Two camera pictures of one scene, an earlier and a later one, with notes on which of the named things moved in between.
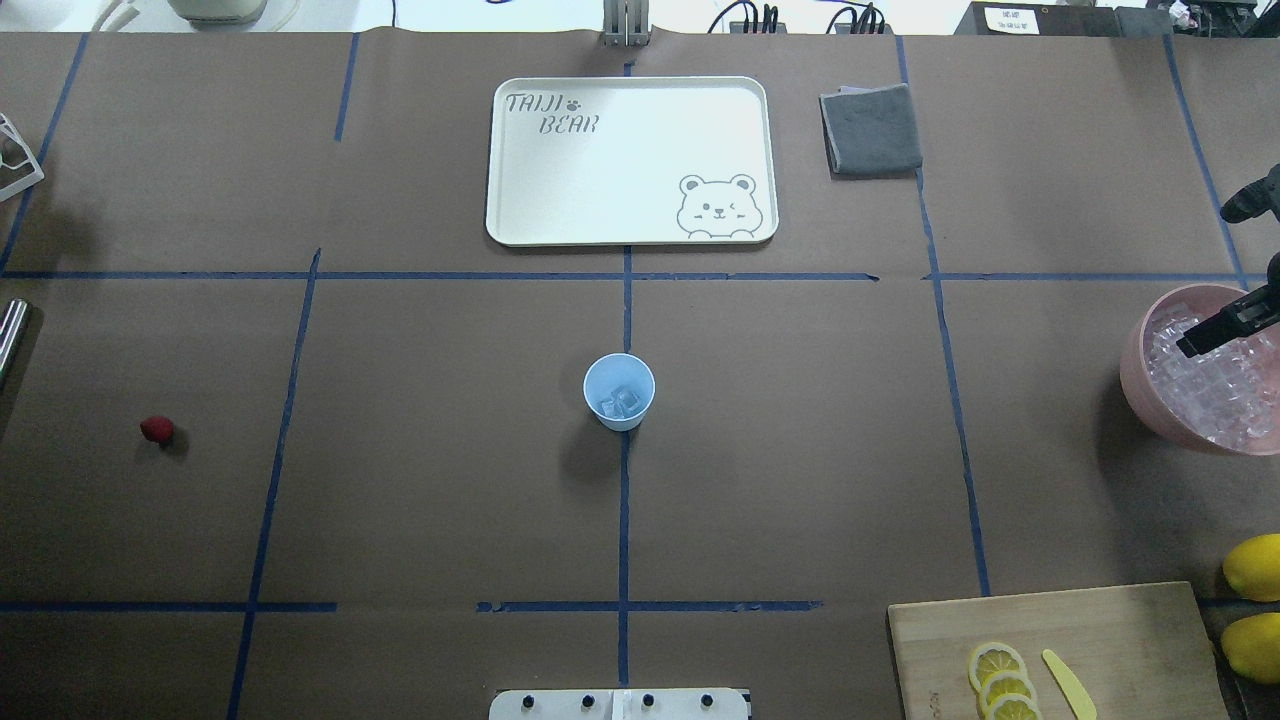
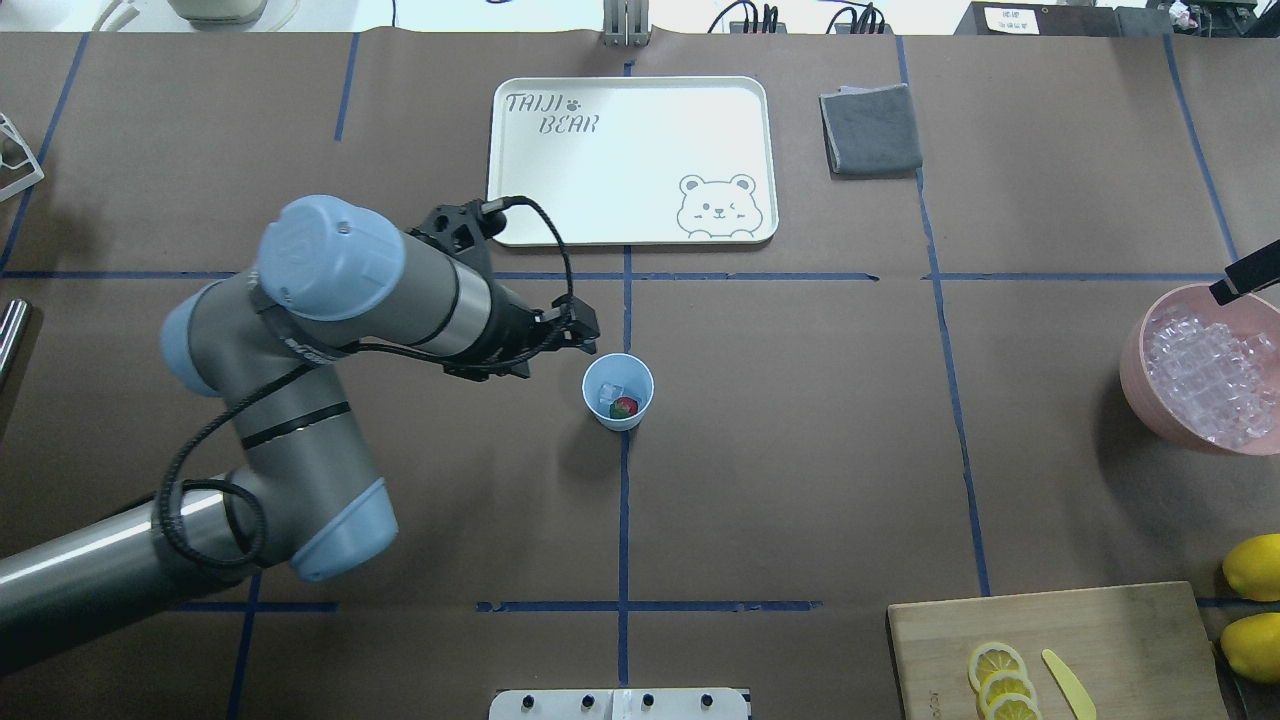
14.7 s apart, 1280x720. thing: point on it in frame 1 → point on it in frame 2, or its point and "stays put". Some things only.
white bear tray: (632, 161) stays put
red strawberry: (157, 428) → (623, 407)
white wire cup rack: (33, 162) stays put
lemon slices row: (1003, 687) stays put
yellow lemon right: (1253, 569) stays put
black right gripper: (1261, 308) → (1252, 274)
